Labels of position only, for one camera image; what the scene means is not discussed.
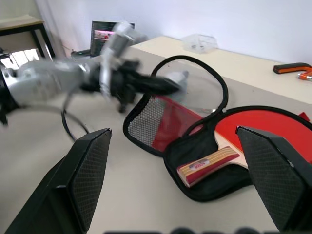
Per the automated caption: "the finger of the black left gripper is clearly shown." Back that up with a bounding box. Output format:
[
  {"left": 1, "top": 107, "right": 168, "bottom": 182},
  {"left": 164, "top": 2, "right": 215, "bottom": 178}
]
[
  {"left": 136, "top": 72, "right": 173, "bottom": 86},
  {"left": 136, "top": 82, "right": 181, "bottom": 96}
]

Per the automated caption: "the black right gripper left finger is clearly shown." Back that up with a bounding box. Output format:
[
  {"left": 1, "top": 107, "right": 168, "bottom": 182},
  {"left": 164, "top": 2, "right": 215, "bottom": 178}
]
[{"left": 4, "top": 127, "right": 113, "bottom": 234}]

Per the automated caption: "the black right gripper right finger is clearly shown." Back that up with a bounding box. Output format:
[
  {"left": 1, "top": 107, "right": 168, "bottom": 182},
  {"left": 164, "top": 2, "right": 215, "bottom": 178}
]
[{"left": 235, "top": 125, "right": 312, "bottom": 234}]

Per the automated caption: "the black red paddle case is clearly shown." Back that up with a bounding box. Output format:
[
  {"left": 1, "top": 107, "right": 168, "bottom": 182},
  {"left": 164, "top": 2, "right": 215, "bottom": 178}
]
[{"left": 122, "top": 55, "right": 312, "bottom": 203}]

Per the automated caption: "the red table tennis paddle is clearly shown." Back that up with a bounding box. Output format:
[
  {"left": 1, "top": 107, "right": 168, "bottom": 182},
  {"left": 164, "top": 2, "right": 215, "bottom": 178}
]
[{"left": 176, "top": 109, "right": 312, "bottom": 189}]

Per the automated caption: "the dark monitor screen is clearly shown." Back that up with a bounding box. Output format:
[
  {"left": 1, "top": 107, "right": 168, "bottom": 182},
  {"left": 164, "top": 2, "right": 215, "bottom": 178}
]
[{"left": 71, "top": 20, "right": 136, "bottom": 58}]

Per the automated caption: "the clear plastic box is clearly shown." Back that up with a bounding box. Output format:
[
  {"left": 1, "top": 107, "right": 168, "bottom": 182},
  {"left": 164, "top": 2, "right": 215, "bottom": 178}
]
[{"left": 181, "top": 34, "right": 219, "bottom": 55}]

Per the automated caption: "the small orange object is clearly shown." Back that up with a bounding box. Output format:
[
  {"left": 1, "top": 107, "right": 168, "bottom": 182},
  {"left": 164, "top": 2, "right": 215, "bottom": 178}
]
[{"left": 296, "top": 70, "right": 312, "bottom": 82}]

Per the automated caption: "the black orange tool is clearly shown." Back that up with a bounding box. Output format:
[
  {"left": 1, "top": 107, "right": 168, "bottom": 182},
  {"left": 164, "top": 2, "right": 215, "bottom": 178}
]
[{"left": 273, "top": 62, "right": 312, "bottom": 75}]

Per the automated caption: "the black framed side table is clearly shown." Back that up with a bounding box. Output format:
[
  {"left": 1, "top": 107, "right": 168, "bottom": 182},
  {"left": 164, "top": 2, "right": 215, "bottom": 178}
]
[{"left": 0, "top": 18, "right": 56, "bottom": 62}]

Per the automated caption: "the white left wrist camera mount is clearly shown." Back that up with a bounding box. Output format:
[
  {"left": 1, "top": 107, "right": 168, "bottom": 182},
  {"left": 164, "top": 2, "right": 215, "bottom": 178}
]
[{"left": 98, "top": 21, "right": 150, "bottom": 99}]

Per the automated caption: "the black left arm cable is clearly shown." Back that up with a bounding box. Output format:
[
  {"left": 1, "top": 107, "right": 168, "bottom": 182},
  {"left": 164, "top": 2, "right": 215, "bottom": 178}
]
[{"left": 19, "top": 92, "right": 91, "bottom": 142}]

